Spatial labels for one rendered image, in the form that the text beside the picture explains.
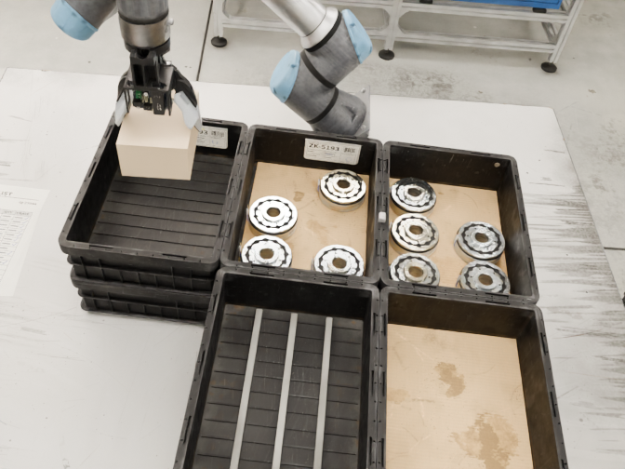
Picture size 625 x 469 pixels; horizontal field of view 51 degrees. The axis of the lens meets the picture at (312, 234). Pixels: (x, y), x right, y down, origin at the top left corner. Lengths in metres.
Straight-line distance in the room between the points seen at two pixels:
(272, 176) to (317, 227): 0.18
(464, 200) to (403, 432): 0.59
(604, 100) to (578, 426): 2.32
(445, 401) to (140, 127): 0.72
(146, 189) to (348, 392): 0.63
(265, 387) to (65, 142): 0.92
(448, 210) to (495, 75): 2.00
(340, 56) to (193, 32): 1.95
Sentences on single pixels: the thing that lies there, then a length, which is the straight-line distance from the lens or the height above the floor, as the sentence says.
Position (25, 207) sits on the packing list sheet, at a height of 0.70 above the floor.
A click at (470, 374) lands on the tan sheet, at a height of 0.83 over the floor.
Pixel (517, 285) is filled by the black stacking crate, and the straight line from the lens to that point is 1.38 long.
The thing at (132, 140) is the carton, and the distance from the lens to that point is 1.17.
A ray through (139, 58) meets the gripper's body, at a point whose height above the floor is 1.29.
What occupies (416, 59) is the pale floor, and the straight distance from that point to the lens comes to 3.42.
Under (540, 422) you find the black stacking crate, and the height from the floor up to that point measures 0.88.
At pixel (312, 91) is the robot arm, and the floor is 0.92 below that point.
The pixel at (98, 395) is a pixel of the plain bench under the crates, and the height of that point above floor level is 0.70.
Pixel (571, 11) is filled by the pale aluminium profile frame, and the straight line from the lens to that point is 3.44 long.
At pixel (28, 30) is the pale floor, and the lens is 3.56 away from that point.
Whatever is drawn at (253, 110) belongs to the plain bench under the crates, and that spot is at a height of 0.70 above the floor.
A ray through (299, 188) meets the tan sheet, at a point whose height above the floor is 0.83.
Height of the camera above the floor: 1.90
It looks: 50 degrees down
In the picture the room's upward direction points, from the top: 8 degrees clockwise
